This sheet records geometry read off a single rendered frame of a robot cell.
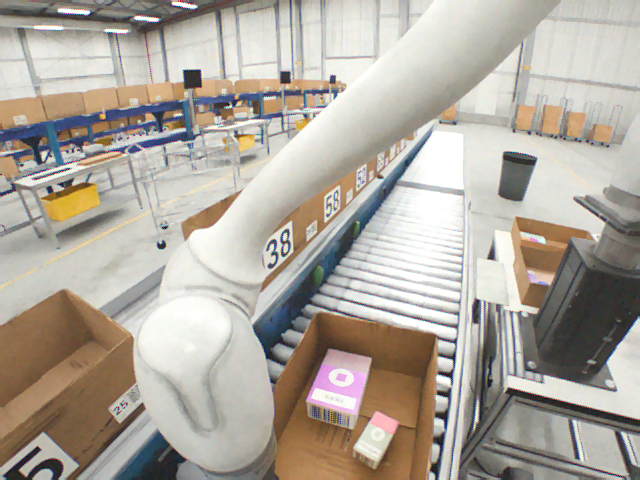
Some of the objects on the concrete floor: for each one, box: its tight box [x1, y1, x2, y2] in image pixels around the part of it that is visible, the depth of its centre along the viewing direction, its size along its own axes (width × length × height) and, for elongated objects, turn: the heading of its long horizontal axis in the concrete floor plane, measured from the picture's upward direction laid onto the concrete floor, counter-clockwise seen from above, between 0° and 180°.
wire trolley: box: [124, 136, 242, 250], centre depth 292 cm, size 107×56×103 cm, turn 115°
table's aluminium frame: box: [457, 235, 640, 480], centre depth 112 cm, size 100×58×72 cm, turn 156°
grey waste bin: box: [498, 151, 538, 201], centre depth 391 cm, size 50×50×64 cm
